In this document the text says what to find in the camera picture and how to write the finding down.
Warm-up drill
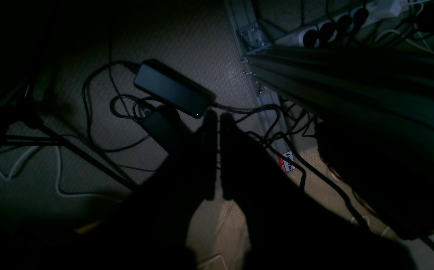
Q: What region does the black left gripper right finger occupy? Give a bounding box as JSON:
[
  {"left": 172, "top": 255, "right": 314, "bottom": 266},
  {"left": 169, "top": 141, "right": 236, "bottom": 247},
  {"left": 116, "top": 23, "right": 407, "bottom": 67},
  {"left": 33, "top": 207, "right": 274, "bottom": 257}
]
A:
[{"left": 220, "top": 114, "right": 416, "bottom": 270}]

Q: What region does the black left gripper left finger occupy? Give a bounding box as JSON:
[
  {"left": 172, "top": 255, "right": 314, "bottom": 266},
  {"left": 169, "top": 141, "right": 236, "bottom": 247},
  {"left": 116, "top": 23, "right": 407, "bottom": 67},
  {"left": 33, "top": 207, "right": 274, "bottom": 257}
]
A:
[{"left": 101, "top": 111, "right": 218, "bottom": 270}]

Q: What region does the red white label tag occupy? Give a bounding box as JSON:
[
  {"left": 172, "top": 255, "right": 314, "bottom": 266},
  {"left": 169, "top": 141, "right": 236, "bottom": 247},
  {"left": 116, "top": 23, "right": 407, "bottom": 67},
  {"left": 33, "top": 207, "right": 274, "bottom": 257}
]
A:
[{"left": 278, "top": 151, "right": 296, "bottom": 173}]

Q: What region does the black power adapter brick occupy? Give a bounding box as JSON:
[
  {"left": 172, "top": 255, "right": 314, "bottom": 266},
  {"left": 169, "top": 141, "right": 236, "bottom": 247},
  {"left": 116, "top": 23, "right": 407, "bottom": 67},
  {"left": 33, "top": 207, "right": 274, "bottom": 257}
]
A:
[{"left": 133, "top": 59, "right": 216, "bottom": 119}]

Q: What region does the black tripod stand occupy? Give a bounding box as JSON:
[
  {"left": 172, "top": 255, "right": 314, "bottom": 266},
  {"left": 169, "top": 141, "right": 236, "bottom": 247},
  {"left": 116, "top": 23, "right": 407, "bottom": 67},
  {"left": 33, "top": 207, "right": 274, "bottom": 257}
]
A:
[{"left": 0, "top": 77, "right": 139, "bottom": 191}]

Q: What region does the white power strip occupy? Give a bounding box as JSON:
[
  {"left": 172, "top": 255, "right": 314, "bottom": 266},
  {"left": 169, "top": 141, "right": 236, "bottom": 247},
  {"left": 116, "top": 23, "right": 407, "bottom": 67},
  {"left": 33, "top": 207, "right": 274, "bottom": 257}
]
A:
[{"left": 273, "top": 0, "right": 410, "bottom": 48}]

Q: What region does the white cable on floor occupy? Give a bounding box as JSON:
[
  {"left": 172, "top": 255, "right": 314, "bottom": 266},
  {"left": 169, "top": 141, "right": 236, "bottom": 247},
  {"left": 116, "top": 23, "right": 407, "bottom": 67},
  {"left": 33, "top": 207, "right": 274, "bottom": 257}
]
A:
[{"left": 0, "top": 142, "right": 124, "bottom": 199}]

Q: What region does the black adapter cable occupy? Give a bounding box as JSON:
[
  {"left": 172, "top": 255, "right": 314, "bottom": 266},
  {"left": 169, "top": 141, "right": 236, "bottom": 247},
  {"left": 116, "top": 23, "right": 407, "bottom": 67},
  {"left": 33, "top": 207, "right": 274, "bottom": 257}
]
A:
[{"left": 82, "top": 60, "right": 157, "bottom": 173}]

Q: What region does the aluminium table frame leg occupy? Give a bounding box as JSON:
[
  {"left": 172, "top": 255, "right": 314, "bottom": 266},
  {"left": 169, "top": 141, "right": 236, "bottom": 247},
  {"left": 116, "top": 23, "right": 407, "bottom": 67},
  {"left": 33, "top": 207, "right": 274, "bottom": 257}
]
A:
[{"left": 224, "top": 0, "right": 296, "bottom": 150}]

